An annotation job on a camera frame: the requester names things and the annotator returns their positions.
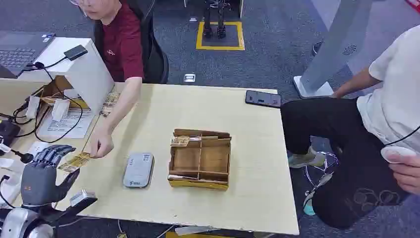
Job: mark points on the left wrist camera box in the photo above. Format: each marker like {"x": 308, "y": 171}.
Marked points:
{"x": 82, "y": 197}

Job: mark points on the patterned card in box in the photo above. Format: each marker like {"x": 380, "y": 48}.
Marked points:
{"x": 179, "y": 141}

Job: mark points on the wooden card box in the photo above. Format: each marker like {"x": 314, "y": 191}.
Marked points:
{"x": 200, "y": 161}

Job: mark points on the white round object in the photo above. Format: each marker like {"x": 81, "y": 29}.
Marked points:
{"x": 395, "y": 152}

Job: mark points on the chrome stool base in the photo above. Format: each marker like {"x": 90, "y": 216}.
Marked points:
{"x": 328, "y": 164}

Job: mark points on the person in white shirt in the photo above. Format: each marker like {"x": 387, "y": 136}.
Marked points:
{"x": 354, "y": 138}

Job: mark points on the brown cardboard box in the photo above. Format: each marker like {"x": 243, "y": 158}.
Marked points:
{"x": 54, "y": 90}

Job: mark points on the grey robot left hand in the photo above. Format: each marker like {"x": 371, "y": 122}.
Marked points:
{"x": 39, "y": 184}

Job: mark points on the grey green shoe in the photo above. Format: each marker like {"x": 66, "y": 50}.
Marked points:
{"x": 305, "y": 159}

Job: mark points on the printed paper sheet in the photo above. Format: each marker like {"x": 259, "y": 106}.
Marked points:
{"x": 65, "y": 124}

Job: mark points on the metal floor socket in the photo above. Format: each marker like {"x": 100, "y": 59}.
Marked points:
{"x": 189, "y": 77}

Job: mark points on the black smartphone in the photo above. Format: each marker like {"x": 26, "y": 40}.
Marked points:
{"x": 263, "y": 99}

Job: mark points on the grey card reader device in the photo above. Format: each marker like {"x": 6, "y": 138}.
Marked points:
{"x": 138, "y": 170}

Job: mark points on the person's hand holding white object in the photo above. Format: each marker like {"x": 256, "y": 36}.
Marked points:
{"x": 408, "y": 174}

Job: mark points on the stack of patterned cards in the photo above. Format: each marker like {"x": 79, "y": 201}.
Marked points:
{"x": 110, "y": 103}

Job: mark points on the person in red shirt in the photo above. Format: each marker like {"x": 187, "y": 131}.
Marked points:
{"x": 123, "y": 49}

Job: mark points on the yellow floor tape square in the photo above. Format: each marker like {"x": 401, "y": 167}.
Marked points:
{"x": 198, "y": 39}

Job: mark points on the black power adapter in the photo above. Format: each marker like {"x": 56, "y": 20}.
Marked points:
{"x": 75, "y": 52}

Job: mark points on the white desk stand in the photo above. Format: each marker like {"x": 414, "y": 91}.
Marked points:
{"x": 88, "y": 78}

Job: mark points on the white paper tag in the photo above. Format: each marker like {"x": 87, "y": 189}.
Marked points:
{"x": 60, "y": 110}
{"x": 32, "y": 106}

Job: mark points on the white teal shoe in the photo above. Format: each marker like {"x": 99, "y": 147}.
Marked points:
{"x": 310, "y": 203}

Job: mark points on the white kiosk stand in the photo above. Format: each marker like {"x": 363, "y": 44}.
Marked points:
{"x": 331, "y": 49}

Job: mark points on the black robot legs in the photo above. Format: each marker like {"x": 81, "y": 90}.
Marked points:
{"x": 215, "y": 19}

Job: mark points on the black desk device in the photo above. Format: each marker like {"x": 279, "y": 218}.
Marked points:
{"x": 8, "y": 131}

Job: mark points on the yellow patterned card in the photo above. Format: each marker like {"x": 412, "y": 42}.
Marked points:
{"x": 74, "y": 162}

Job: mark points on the dark grey laptop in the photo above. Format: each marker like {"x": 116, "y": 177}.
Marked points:
{"x": 18, "y": 52}

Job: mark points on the person's hand at cards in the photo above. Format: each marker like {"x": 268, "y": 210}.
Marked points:
{"x": 100, "y": 144}

